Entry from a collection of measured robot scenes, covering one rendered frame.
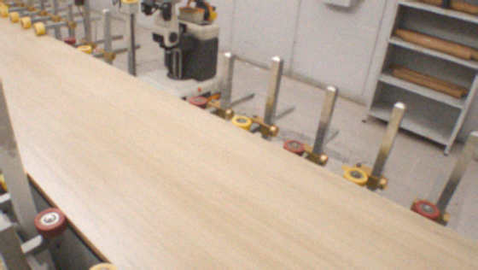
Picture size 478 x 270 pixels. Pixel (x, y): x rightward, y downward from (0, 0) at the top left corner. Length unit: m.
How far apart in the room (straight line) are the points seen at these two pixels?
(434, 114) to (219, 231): 3.35
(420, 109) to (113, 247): 3.57
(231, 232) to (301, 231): 0.19
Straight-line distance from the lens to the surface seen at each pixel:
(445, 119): 4.02
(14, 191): 1.05
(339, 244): 0.97
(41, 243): 1.03
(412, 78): 3.65
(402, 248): 1.04
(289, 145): 1.30
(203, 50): 3.27
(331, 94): 1.31
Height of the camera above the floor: 1.57
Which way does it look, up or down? 30 degrees down
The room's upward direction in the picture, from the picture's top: 6 degrees clockwise
